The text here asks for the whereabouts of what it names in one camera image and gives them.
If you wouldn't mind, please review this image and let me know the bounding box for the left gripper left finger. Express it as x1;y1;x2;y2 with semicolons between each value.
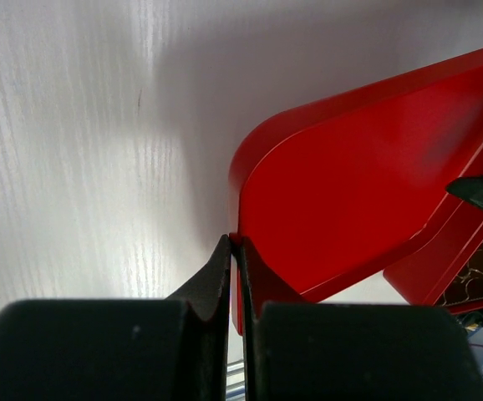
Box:
0;236;231;400

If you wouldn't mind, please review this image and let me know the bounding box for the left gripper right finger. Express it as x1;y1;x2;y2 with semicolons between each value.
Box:
237;239;483;400

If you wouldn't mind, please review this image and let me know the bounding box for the red tin lid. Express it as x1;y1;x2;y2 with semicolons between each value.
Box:
227;39;483;338

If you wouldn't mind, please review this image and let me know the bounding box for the red chocolate box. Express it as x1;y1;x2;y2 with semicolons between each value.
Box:
383;141;483;317

